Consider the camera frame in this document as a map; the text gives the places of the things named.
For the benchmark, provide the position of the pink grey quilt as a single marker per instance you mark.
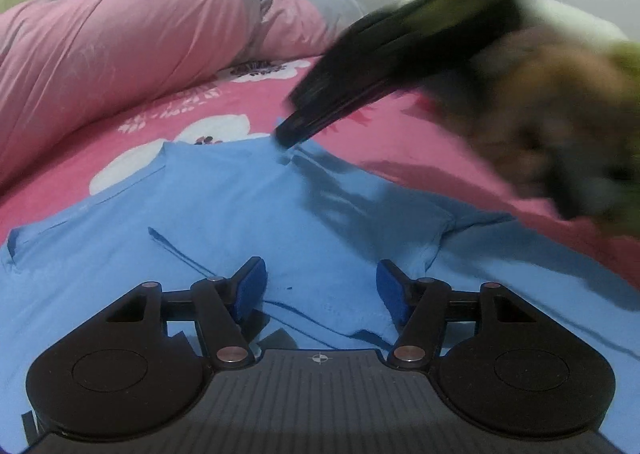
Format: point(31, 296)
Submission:
point(125, 33)

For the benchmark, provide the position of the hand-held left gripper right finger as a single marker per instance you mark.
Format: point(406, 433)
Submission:
point(392, 290)

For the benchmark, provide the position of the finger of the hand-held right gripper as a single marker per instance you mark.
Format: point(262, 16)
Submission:
point(325, 88)

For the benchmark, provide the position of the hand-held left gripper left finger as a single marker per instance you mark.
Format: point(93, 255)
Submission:
point(250, 291)

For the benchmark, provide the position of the blue t-shirt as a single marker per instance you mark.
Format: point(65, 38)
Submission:
point(250, 194)

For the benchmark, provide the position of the person's right hand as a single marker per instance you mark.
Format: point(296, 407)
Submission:
point(550, 83)

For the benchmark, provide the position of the pink floral bed sheet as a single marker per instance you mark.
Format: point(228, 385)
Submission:
point(425, 143)

